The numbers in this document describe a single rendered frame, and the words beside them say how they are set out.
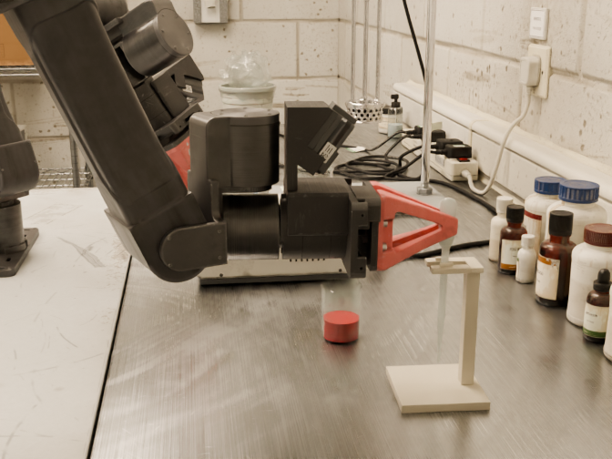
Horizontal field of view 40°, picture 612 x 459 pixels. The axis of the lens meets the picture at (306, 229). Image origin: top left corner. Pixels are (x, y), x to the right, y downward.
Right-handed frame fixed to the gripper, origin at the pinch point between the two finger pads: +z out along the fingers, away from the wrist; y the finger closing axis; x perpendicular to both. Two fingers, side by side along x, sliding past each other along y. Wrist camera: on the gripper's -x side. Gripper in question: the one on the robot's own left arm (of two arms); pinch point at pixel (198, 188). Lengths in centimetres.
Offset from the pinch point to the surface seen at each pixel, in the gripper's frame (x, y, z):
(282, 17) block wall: -216, 108, 3
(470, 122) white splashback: -73, -4, 28
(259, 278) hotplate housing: 2.5, -2.3, 13.1
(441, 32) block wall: -110, 8, 16
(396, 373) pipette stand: 20.4, -26.3, 19.5
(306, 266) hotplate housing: -0.6, -7.3, 15.0
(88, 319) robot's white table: 20.1, 6.8, 3.7
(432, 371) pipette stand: 18.5, -28.7, 21.3
